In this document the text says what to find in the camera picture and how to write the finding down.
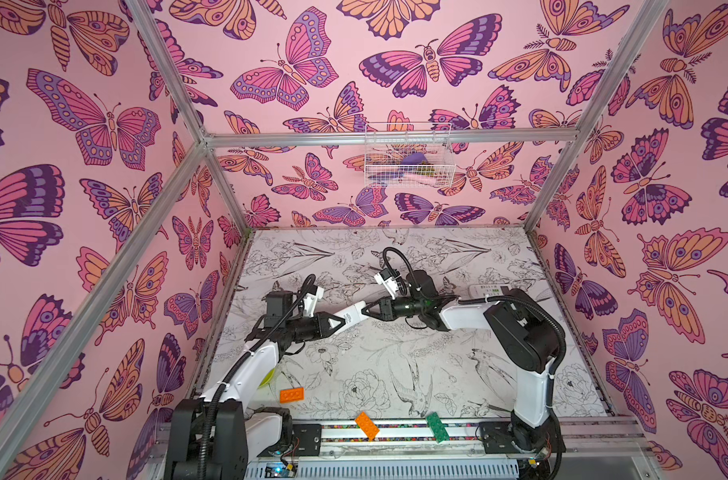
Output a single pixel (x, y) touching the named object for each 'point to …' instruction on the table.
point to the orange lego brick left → (291, 394)
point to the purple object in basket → (415, 158)
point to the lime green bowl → (268, 377)
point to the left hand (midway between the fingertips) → (344, 320)
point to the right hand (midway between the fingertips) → (364, 310)
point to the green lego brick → (437, 427)
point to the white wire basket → (387, 144)
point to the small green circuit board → (277, 470)
